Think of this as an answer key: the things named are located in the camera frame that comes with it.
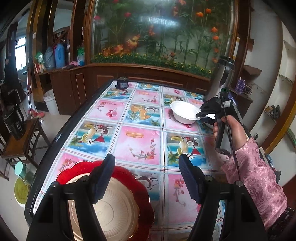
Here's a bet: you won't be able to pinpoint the purple bottles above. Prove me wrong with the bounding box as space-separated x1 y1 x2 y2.
235 77 245 94

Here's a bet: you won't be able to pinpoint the white bowl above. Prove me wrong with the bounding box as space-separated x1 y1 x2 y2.
170 100 201 125
200 113 217 128

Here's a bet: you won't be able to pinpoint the teal cup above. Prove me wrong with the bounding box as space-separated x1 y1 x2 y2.
14 161 27 178

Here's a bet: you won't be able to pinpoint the colourful patterned tablecloth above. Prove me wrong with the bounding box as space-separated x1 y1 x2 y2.
29 82 227 240

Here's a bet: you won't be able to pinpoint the large beige ribbed bowl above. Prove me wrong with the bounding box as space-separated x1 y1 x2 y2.
66 172 141 241

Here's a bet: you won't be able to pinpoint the small black jar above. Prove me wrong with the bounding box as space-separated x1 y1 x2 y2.
115 77 128 90

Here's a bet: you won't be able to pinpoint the black box on chair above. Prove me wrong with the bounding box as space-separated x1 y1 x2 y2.
4 105 26 140

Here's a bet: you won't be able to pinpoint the flower mural glass panel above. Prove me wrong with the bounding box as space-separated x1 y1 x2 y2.
91 0 235 78

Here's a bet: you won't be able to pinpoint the dark wooden chair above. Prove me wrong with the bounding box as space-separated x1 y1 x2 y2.
1 118 51 169

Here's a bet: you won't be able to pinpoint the stainless steel thermos jug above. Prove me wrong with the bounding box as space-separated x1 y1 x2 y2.
205 56 235 100

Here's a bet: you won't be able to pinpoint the pink patterned sleeve forearm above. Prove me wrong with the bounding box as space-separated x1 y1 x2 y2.
235 138 287 229

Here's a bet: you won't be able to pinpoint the wooden cabinet counter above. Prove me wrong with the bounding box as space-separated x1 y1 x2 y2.
34 63 254 119

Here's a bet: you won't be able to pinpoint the person's right hand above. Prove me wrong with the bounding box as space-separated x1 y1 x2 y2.
221 115 248 151

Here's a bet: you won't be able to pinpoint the blue water jug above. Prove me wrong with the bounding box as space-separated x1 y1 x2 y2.
55 43 66 69

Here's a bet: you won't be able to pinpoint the white plastic bucket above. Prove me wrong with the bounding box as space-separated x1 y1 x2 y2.
43 89 59 115

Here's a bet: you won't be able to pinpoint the yellow-green basin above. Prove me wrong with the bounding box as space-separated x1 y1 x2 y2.
14 178 29 205

